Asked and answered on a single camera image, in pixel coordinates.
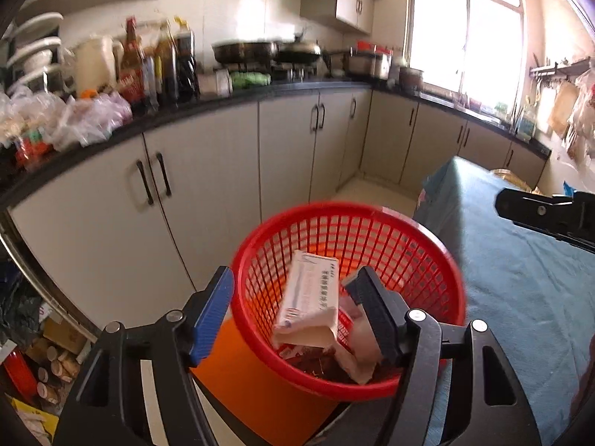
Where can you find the person's right forearm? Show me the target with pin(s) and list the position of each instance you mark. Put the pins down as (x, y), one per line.
(586, 371)

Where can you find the black wok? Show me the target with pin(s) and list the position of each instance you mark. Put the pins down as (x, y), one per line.
(300, 52)

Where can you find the black frying pan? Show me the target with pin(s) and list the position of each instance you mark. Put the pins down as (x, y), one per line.
(244, 52)

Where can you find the knotted white plastic bag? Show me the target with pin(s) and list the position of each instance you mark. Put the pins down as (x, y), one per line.
(358, 357)

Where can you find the red plastic mesh basket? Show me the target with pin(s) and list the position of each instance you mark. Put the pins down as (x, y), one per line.
(362, 232)

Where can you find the orange plastic stool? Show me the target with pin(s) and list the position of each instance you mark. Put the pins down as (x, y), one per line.
(260, 390)

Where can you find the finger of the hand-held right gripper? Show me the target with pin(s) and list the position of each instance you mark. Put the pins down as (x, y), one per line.
(525, 206)

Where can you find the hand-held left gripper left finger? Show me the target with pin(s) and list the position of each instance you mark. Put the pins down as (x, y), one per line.
(214, 306)

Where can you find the pile of plastic bags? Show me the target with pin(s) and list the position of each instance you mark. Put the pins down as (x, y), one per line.
(69, 121)

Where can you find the teal plastic container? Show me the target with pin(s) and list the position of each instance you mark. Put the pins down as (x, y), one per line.
(526, 125)

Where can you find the steel cooking pot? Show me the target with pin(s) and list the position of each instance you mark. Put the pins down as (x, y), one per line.
(369, 64)

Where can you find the kitchen window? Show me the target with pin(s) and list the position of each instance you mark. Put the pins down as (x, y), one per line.
(465, 37)

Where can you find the green cloth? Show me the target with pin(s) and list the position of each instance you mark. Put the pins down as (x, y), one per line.
(251, 80)

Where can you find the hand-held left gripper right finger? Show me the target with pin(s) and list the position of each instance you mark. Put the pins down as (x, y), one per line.
(372, 302)

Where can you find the yellow plastic bag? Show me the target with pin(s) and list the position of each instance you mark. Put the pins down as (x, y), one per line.
(511, 179)

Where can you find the white medicine box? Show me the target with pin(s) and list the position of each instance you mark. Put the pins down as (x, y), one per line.
(309, 297)

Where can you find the cardboard box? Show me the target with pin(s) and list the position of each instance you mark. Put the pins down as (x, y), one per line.
(65, 337)

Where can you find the rack of white bowls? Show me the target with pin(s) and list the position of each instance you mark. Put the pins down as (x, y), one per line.
(35, 51)

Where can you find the grey kitchen base cabinets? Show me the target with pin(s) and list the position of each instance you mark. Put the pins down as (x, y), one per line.
(209, 158)

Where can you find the row of condiment bottles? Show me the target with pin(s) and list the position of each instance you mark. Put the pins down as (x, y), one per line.
(160, 65)

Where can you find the white plastic jug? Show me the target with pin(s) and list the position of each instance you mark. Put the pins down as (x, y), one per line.
(95, 65)

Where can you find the blue tablecloth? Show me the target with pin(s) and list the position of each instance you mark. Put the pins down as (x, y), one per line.
(511, 288)

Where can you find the dark cooking pot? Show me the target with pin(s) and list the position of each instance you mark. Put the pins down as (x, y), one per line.
(411, 80)

